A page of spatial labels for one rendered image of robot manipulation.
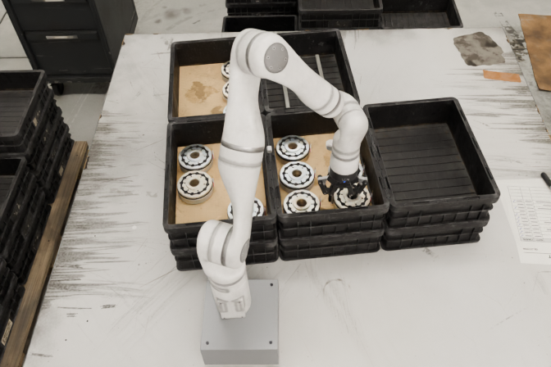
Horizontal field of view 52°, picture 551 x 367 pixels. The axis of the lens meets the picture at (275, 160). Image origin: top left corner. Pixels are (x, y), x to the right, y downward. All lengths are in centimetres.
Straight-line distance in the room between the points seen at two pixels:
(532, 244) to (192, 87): 120
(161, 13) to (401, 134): 242
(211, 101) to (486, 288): 104
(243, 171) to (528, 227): 101
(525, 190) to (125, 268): 126
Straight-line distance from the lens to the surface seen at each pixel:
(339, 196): 158
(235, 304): 141
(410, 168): 174
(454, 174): 176
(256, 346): 145
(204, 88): 199
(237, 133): 114
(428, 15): 317
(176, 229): 149
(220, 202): 164
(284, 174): 165
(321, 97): 122
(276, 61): 110
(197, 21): 378
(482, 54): 241
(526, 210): 190
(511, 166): 201
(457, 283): 169
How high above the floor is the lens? 213
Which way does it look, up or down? 49 degrees down
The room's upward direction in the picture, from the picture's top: 2 degrees counter-clockwise
